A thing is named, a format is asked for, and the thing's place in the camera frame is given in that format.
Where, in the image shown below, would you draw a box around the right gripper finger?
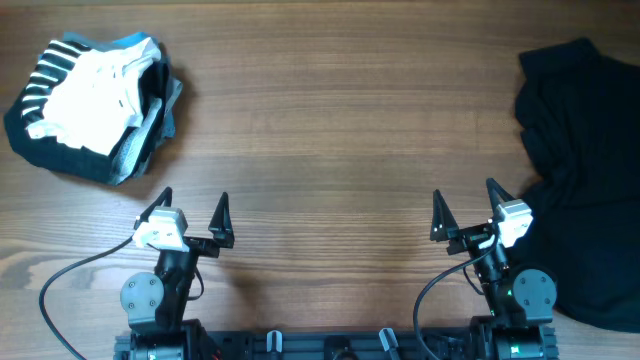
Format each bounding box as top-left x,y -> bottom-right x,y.
486,178 -> 515,213
430,189 -> 459,242

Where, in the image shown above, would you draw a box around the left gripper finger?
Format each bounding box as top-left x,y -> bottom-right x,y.
138,186 -> 173,223
208,192 -> 235,249

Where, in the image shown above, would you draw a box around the black t-shirt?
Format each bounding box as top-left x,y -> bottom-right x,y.
511,38 -> 639,333

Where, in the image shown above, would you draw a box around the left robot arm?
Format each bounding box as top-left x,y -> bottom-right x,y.
115,187 -> 235,359

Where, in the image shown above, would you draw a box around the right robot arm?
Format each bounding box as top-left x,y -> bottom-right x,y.
422,178 -> 559,359

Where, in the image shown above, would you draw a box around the grey blue folded garments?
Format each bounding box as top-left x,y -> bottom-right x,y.
58,38 -> 183,186

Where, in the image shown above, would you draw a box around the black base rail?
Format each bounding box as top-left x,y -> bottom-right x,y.
113,327 -> 559,360

